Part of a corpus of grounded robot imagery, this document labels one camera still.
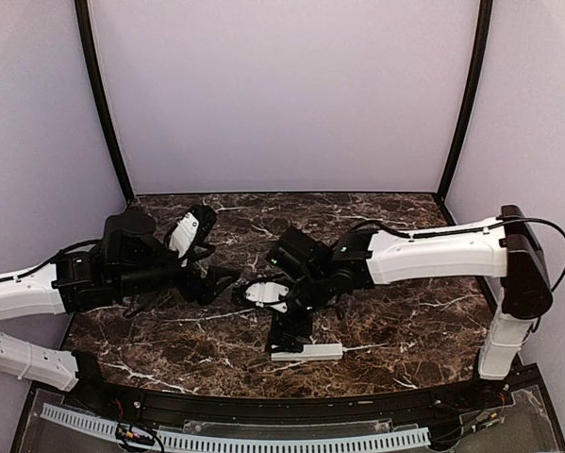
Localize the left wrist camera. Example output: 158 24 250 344
163 204 217 261

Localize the right black frame post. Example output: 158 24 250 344
436 0 493 205

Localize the white remote control body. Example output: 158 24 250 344
270 343 344 361

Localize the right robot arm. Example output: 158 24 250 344
266 205 556 410

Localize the white slotted cable duct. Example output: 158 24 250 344
41 403 430 452

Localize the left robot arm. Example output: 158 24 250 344
0 205 240 411

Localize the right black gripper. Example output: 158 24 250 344
264 269 333 353

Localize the left black frame post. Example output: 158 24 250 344
74 0 135 205

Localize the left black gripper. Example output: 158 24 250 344
114 243 240 305

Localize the black front rail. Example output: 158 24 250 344
64 380 513 427

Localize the black frame post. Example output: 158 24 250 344
74 0 135 205
436 0 493 205

